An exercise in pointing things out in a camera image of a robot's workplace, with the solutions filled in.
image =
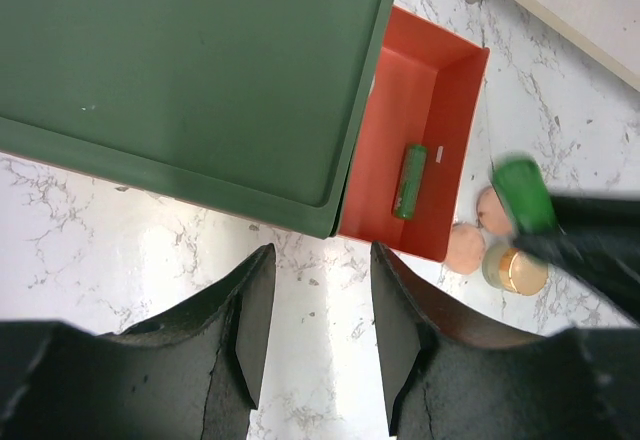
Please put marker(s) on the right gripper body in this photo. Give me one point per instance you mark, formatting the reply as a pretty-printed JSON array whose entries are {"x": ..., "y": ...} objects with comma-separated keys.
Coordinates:
[{"x": 597, "y": 243}]

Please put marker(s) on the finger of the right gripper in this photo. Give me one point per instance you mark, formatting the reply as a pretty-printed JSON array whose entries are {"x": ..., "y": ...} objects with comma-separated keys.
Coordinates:
[{"x": 545, "y": 250}]

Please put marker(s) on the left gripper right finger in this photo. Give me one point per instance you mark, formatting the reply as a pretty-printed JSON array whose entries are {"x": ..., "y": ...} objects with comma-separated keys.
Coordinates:
[{"x": 450, "y": 372}]

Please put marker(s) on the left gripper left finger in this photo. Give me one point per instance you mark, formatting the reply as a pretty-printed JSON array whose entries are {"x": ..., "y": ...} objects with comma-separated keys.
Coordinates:
[{"x": 194, "y": 371}]

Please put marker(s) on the green lip balm horizontal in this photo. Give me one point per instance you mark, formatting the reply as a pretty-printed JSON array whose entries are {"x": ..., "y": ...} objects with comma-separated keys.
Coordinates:
[{"x": 519, "y": 185}]

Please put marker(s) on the green lip balm vertical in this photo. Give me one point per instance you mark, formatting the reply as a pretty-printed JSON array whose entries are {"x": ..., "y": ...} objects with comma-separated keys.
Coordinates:
[{"x": 409, "y": 183}]

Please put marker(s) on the orange drawer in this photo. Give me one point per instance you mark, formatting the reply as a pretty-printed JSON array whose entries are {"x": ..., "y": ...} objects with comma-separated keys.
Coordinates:
[{"x": 426, "y": 88}]

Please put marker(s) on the gold round jar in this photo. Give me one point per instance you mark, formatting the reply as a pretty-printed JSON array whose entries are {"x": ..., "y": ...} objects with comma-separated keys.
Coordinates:
[{"x": 510, "y": 269}]

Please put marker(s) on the orange powder puff back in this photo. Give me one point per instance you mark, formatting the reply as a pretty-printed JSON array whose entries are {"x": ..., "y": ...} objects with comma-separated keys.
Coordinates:
[{"x": 491, "y": 214}]

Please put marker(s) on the orange powder puff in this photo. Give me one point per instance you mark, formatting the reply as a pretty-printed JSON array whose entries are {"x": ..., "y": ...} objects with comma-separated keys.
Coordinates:
[
  {"x": 491, "y": 214},
  {"x": 466, "y": 249}
]

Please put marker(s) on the orange powder puff front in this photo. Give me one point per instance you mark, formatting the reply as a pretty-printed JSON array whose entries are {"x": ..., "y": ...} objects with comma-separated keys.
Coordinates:
[{"x": 466, "y": 249}]

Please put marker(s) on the white two-tier shelf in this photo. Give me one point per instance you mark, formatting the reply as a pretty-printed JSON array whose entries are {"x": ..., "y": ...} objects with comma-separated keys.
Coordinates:
[{"x": 575, "y": 5}]

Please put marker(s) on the three-colour drawer cabinet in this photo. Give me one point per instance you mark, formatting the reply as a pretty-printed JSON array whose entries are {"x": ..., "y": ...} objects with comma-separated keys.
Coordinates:
[{"x": 251, "y": 107}]

